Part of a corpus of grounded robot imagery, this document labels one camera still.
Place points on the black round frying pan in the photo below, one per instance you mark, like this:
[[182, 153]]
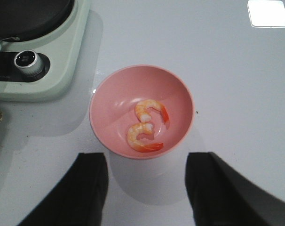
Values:
[[31, 19]]

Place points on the silver right control knob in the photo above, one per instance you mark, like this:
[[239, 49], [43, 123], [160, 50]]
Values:
[[29, 63]]

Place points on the green breakfast maker base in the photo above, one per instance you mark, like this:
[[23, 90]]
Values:
[[59, 52]]

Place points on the shrimp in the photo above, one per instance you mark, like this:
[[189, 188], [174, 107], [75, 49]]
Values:
[[141, 110], [142, 128]]

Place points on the pink bowl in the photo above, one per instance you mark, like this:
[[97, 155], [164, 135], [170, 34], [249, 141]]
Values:
[[112, 109]]

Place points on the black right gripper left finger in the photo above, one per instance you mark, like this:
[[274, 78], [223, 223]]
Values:
[[78, 198]]

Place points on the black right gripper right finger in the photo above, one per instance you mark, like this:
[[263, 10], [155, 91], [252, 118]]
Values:
[[220, 196]]

